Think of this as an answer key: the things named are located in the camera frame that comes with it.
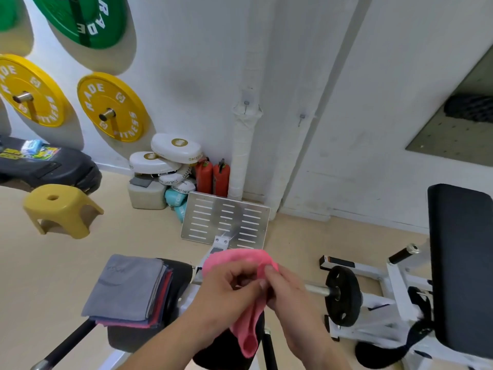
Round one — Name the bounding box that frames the wall mirror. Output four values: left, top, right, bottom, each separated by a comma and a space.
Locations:
405, 45, 493, 168

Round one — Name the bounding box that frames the grey folded towel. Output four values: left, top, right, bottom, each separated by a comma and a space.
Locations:
80, 254, 169, 319

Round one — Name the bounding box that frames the white machine frame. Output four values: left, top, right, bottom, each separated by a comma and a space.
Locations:
319, 241, 493, 370

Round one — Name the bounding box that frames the white boxing pad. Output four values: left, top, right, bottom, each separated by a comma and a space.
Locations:
158, 165, 193, 186
170, 179, 198, 195
150, 133, 204, 165
129, 151, 182, 175

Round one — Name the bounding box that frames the person's left forearm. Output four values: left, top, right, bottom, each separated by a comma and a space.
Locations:
119, 315, 216, 370

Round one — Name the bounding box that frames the chrome plate bar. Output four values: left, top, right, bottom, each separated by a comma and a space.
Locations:
304, 282, 333, 298

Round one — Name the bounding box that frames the black roller pad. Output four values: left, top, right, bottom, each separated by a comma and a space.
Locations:
192, 314, 267, 370

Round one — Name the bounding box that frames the yellow weight plate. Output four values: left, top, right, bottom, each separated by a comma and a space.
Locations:
77, 72, 149, 143
0, 54, 70, 128

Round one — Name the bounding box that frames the slotted metal foot plate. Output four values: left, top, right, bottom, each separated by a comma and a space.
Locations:
181, 191, 271, 251

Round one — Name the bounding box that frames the beige plastic container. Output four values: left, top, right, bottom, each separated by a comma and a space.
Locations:
127, 175, 168, 211

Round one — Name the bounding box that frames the teal boxing pad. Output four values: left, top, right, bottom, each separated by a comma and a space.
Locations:
164, 187, 188, 224

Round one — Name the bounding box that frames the person's right forearm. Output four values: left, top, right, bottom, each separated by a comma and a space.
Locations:
287, 334, 357, 370

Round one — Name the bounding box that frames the black metal bar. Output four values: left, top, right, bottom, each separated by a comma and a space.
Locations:
30, 319, 98, 370

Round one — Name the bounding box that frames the person's right hand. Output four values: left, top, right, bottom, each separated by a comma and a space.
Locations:
259, 264, 335, 353

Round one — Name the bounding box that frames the black weight plate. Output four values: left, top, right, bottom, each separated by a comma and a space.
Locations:
324, 265, 363, 328

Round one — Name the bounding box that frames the black backrest pad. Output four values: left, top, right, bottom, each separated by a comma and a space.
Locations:
427, 183, 493, 361

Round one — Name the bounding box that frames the pink cloth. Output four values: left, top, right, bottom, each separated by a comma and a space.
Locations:
202, 248, 279, 359

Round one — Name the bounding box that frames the blue tissue packet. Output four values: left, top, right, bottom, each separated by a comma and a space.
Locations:
21, 139, 44, 155

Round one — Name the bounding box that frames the black handle grip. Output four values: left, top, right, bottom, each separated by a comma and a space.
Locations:
388, 244, 421, 265

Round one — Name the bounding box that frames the person's left hand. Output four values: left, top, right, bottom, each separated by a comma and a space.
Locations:
184, 260, 269, 332

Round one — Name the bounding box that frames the colourful flat packet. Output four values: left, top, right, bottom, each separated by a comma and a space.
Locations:
0, 144, 61, 161

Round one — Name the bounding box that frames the large green weight plate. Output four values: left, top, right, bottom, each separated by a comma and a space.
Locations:
30, 0, 128, 49

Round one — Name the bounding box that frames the red fire extinguisher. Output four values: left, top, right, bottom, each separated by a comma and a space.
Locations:
213, 159, 231, 198
194, 157, 213, 195

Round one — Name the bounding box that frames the black strap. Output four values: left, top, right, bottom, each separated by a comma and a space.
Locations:
354, 286, 435, 370

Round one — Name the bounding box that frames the yellow plastic stool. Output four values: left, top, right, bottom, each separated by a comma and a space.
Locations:
22, 184, 105, 240

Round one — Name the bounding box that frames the black padded bench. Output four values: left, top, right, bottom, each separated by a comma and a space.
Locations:
0, 135, 103, 195

